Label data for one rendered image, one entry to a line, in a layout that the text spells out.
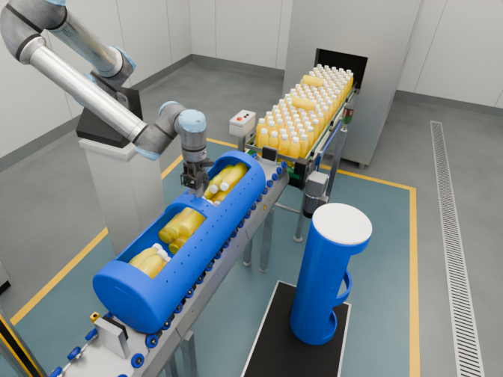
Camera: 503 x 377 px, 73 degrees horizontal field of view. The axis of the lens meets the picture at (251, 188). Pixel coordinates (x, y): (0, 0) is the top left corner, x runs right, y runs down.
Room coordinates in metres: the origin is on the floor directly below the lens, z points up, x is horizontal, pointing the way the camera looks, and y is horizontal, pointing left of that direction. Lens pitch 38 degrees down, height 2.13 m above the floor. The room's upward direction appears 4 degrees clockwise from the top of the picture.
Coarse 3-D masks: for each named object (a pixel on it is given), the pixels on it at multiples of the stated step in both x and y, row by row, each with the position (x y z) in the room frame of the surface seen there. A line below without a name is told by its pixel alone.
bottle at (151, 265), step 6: (150, 258) 0.79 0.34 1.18; (156, 258) 0.79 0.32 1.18; (162, 258) 0.81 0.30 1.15; (144, 264) 0.76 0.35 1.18; (150, 264) 0.76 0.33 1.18; (156, 264) 0.77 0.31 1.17; (162, 264) 0.79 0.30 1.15; (144, 270) 0.73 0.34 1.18; (150, 270) 0.74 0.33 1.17; (156, 270) 0.75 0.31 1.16; (150, 276) 0.73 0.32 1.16
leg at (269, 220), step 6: (270, 210) 1.72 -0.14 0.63; (270, 216) 1.70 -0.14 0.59; (264, 222) 1.71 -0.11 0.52; (270, 222) 1.69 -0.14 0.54; (264, 228) 1.71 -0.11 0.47; (270, 228) 1.70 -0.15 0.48; (264, 234) 1.71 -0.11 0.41; (270, 234) 1.72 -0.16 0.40; (264, 240) 1.70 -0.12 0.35; (270, 240) 1.73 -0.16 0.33; (264, 246) 1.70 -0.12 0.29; (264, 252) 1.70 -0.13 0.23; (264, 258) 1.70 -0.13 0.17; (264, 264) 1.70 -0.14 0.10; (264, 270) 1.69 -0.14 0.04
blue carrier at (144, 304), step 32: (224, 160) 1.49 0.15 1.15; (256, 192) 1.29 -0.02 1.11; (160, 224) 1.05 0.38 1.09; (224, 224) 1.02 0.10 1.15; (128, 256) 0.86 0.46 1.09; (192, 256) 0.82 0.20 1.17; (96, 288) 0.70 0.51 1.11; (128, 288) 0.63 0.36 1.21; (160, 288) 0.67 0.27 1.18; (128, 320) 0.65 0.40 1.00; (160, 320) 0.60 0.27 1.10
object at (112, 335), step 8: (96, 320) 0.60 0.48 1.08; (104, 320) 0.60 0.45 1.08; (112, 320) 0.60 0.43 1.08; (104, 328) 0.57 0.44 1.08; (112, 328) 0.57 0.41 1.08; (120, 328) 0.58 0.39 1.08; (104, 336) 0.58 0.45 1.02; (112, 336) 0.56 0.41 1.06; (120, 336) 0.56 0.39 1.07; (104, 344) 0.58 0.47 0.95; (112, 344) 0.57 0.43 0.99; (120, 344) 0.55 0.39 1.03; (120, 352) 0.56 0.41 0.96; (128, 352) 0.57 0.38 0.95
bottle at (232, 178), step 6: (240, 162) 1.43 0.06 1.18; (234, 168) 1.38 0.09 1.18; (240, 168) 1.38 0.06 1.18; (246, 168) 1.41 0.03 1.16; (228, 174) 1.32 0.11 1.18; (234, 174) 1.33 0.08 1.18; (240, 174) 1.35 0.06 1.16; (222, 180) 1.30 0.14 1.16; (228, 180) 1.29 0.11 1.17; (234, 180) 1.30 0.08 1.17
